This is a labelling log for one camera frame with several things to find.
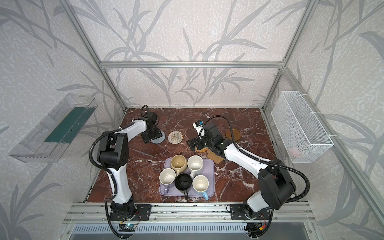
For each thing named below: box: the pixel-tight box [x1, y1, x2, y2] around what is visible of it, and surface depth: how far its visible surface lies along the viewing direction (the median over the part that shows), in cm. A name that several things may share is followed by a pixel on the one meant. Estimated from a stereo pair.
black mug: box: [175, 173, 192, 200], surface depth 78 cm
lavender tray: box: [159, 157, 215, 198], surface depth 82 cm
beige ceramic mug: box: [170, 154, 188, 176], surface depth 84 cm
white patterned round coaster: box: [167, 131, 183, 145], surface depth 104 cm
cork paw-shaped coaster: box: [207, 148, 224, 164], surface depth 96 cm
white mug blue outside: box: [192, 174, 210, 201], surface depth 77 cm
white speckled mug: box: [187, 155, 204, 179], surface depth 84 cm
